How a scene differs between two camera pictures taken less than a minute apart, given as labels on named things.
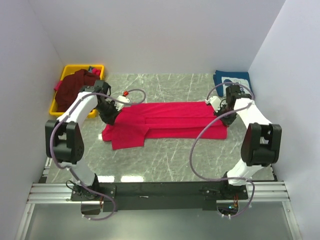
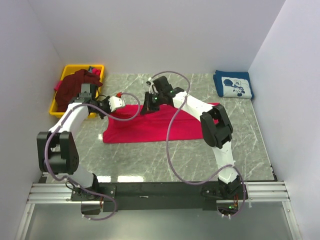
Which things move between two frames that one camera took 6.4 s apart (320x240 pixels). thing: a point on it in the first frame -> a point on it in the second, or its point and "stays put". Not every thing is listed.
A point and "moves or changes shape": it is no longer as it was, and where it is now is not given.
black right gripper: (227, 122) -> (147, 107)
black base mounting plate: (160, 195) stays put
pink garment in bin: (57, 87) stays put
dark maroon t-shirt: (71, 84) stays put
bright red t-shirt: (136, 122) moves or changes shape
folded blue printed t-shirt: (222, 77) stays put
